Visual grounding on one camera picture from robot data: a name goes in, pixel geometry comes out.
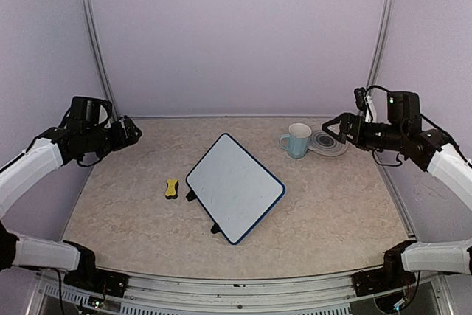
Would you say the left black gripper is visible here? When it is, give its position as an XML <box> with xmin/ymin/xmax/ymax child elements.
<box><xmin>83</xmin><ymin>117</ymin><xmax>142</xmax><ymax>158</ymax></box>

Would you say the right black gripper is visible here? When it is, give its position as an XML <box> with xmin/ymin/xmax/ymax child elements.
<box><xmin>323</xmin><ymin>111</ymin><xmax>407</xmax><ymax>150</ymax></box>

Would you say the yellow whiteboard eraser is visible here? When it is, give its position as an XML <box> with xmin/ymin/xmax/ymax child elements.
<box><xmin>164</xmin><ymin>179</ymin><xmax>179</xmax><ymax>200</ymax></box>

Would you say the blue-framed whiteboard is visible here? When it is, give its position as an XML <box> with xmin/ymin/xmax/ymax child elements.
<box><xmin>185</xmin><ymin>133</ymin><xmax>286</xmax><ymax>245</ymax></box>

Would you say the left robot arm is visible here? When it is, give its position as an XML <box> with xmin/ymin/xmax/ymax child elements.
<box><xmin>1</xmin><ymin>117</ymin><xmax>142</xmax><ymax>289</ymax></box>

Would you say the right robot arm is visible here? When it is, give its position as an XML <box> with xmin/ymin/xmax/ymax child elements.
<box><xmin>322</xmin><ymin>113</ymin><xmax>471</xmax><ymax>289</ymax></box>

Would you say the blue striped plate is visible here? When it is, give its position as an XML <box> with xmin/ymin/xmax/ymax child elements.
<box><xmin>308</xmin><ymin>130</ymin><xmax>348</xmax><ymax>157</ymax></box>

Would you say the light blue mug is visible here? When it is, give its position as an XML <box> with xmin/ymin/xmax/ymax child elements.
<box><xmin>279</xmin><ymin>123</ymin><xmax>312</xmax><ymax>159</ymax></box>

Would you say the back aluminium table rail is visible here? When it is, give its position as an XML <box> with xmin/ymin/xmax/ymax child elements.
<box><xmin>129</xmin><ymin>114</ymin><xmax>337</xmax><ymax>120</ymax></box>

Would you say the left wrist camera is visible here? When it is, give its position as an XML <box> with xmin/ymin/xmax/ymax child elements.
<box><xmin>66</xmin><ymin>96</ymin><xmax>112</xmax><ymax>133</ymax></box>

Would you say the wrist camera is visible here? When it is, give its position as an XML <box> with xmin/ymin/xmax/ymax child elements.
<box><xmin>66</xmin><ymin>96</ymin><xmax>112</xmax><ymax>133</ymax></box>
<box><xmin>354</xmin><ymin>85</ymin><xmax>422</xmax><ymax>131</ymax></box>

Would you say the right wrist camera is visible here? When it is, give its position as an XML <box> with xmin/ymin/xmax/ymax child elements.
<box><xmin>354</xmin><ymin>85</ymin><xmax>422</xmax><ymax>131</ymax></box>

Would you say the left aluminium frame post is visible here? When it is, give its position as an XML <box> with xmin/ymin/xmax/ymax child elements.
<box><xmin>80</xmin><ymin>0</ymin><xmax>119</xmax><ymax>120</ymax></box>

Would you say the aluminium frame post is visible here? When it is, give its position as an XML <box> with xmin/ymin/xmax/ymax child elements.
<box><xmin>80</xmin><ymin>0</ymin><xmax>119</xmax><ymax>120</ymax></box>
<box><xmin>366</xmin><ymin>0</ymin><xmax>395</xmax><ymax>87</ymax></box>

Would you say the right side table rail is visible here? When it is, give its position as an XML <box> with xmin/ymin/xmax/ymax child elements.
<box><xmin>371</xmin><ymin>151</ymin><xmax>415</xmax><ymax>238</ymax></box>

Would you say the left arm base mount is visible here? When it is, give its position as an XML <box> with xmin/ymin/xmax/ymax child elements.
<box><xmin>63</xmin><ymin>269</ymin><xmax>129</xmax><ymax>298</ymax></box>

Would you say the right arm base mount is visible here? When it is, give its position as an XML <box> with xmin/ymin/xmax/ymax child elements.
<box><xmin>352</xmin><ymin>267</ymin><xmax>417</xmax><ymax>297</ymax></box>

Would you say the right aluminium frame post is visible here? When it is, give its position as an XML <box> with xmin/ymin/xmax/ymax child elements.
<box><xmin>366</xmin><ymin>0</ymin><xmax>395</xmax><ymax>87</ymax></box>

